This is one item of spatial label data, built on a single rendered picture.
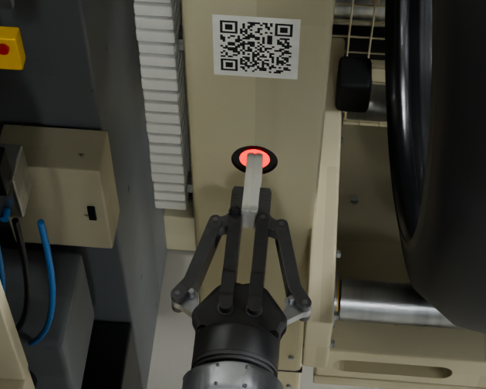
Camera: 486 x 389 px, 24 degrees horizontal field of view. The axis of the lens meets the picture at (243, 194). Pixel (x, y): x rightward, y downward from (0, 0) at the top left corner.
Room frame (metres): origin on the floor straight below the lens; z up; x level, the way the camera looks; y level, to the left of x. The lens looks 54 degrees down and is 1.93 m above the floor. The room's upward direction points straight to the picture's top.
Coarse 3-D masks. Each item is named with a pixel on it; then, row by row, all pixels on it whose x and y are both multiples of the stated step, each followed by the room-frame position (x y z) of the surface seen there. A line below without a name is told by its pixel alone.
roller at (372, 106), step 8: (376, 88) 0.90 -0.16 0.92; (384, 88) 0.90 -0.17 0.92; (376, 96) 0.88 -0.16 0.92; (384, 96) 0.88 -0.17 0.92; (376, 104) 0.88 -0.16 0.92; (384, 104) 0.88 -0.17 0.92; (352, 112) 0.87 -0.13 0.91; (368, 112) 0.87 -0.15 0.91; (376, 112) 0.87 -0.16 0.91; (384, 112) 0.87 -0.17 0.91; (368, 120) 0.88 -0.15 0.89; (376, 120) 0.87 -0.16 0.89; (384, 120) 0.87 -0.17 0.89
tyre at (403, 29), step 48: (432, 0) 0.63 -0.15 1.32; (480, 0) 0.59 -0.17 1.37; (432, 48) 0.61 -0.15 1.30; (480, 48) 0.56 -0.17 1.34; (432, 96) 0.58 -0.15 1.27; (480, 96) 0.54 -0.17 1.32; (432, 144) 0.56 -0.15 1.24; (480, 144) 0.52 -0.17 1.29; (432, 192) 0.54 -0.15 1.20; (480, 192) 0.50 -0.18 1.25; (432, 240) 0.52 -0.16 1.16; (480, 240) 0.48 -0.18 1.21; (432, 288) 0.51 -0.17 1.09; (480, 288) 0.48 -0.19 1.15
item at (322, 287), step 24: (336, 48) 0.94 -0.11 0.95; (336, 72) 0.90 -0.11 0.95; (336, 120) 0.82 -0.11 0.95; (336, 144) 0.79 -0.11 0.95; (336, 168) 0.76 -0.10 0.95; (336, 192) 0.72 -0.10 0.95; (336, 216) 0.69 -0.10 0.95; (312, 240) 0.66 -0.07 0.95; (336, 240) 0.66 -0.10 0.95; (312, 264) 0.63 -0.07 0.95; (312, 288) 0.60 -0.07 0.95; (336, 288) 0.61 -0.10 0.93; (312, 312) 0.57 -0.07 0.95; (336, 312) 0.58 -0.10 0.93; (312, 336) 0.56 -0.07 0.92; (312, 360) 0.56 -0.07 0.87
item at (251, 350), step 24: (216, 288) 0.53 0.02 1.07; (240, 288) 0.53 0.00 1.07; (264, 288) 0.53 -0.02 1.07; (216, 312) 0.50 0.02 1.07; (240, 312) 0.50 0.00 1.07; (264, 312) 0.50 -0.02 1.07; (216, 336) 0.47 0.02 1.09; (240, 336) 0.46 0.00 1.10; (264, 336) 0.47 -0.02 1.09; (192, 360) 0.45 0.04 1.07; (216, 360) 0.45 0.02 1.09; (240, 360) 0.44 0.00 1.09; (264, 360) 0.45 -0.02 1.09
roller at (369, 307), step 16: (352, 288) 0.62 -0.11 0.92; (368, 288) 0.62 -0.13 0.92; (384, 288) 0.62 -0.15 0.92; (400, 288) 0.62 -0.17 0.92; (352, 304) 0.60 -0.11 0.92; (368, 304) 0.60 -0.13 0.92; (384, 304) 0.60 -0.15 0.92; (400, 304) 0.60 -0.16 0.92; (416, 304) 0.60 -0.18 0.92; (352, 320) 0.59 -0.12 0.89; (368, 320) 0.59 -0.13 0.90; (384, 320) 0.59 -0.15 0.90; (400, 320) 0.59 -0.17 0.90; (416, 320) 0.59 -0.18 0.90; (432, 320) 0.59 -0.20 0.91; (448, 320) 0.59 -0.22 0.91
